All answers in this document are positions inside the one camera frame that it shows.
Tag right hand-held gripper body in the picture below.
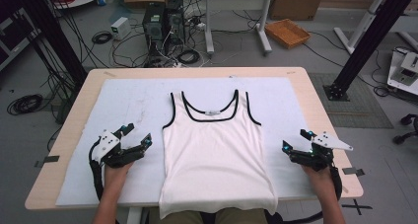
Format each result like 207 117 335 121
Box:
289 130 354 173

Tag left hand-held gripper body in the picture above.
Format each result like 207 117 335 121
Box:
91 129 146 169

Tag white tank top black trim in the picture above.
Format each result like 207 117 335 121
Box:
159 89 279 220

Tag person's right hand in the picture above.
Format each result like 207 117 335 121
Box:
302 165 333 193

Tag person's left hand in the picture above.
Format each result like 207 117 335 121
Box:
104 162 134 186

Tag white foam mat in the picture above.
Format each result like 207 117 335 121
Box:
55 77 317 207

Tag black tape strip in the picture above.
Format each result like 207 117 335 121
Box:
342 167 366 178
34 155 61 169

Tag grey floor mat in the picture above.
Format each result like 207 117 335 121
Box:
309 73 394 129

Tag black tape cross mark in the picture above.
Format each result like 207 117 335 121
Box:
341 198 374 216

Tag person's legs in khaki pants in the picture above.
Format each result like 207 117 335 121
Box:
149 207 269 224

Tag black office chair base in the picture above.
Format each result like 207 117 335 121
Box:
392 113 418 145

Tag white power supply box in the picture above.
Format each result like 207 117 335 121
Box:
110 17 132 41

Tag orange wicker basket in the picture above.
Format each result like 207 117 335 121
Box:
264 18 312 50

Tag black computer tower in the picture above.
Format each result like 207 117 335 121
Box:
165 0 186 46
142 1 167 55

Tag white device on floor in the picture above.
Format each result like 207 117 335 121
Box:
386 49 418 97

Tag white metal stand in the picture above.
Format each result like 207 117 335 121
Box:
333 0 395 55

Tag dark cabinet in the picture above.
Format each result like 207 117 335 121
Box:
0 7 42 71

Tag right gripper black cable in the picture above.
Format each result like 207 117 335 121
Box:
282 166 343 224

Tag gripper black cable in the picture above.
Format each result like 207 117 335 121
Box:
282 166 343 224
88 138 106 202

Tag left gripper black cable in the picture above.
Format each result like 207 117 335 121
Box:
88 138 106 202

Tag coiled black cable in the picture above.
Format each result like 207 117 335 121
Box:
176 49 201 66
91 31 113 45
6 94 44 116

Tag black metal post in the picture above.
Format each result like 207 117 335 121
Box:
13 0 89 87
323 0 418 102

